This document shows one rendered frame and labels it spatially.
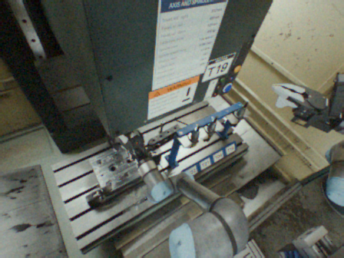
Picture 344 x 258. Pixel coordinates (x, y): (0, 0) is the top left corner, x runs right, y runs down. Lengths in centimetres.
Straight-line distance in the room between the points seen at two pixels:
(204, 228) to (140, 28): 46
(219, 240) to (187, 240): 8
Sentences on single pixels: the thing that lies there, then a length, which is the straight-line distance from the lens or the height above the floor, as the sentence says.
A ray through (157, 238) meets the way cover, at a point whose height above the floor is 73.
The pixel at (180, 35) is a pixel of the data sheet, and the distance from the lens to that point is 44.
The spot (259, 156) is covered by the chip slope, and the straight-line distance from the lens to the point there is 167.
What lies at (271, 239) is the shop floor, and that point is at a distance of 243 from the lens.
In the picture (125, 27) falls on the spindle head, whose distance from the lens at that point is 37.
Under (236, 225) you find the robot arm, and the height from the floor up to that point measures 154.
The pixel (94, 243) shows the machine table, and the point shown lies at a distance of 122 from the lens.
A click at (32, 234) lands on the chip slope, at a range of 152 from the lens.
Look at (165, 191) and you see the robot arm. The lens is 80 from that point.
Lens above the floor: 206
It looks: 54 degrees down
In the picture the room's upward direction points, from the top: 12 degrees clockwise
